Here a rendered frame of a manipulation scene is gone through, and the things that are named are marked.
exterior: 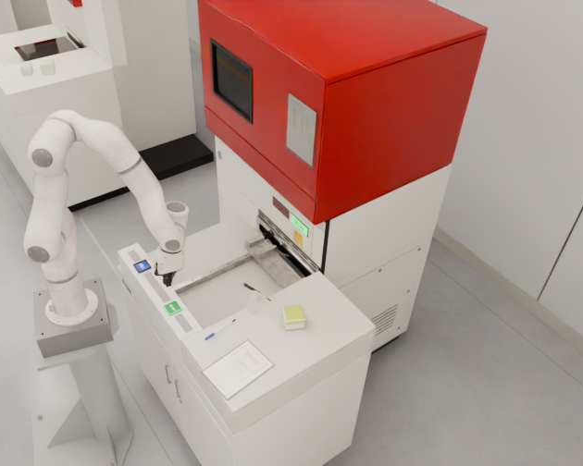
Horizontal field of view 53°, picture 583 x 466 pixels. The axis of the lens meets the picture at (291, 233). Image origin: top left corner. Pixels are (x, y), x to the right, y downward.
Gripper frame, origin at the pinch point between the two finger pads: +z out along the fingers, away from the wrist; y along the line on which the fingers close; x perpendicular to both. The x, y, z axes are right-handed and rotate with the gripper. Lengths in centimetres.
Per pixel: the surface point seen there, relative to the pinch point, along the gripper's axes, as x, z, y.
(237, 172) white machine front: -47, -7, -58
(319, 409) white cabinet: 50, 41, -44
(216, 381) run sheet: 37.0, 14.9, -0.4
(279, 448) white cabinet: 50, 55, -27
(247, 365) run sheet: 37.7, 12.4, -12.2
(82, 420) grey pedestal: -28, 102, 19
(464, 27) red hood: 10, -94, -103
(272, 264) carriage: -4, 13, -53
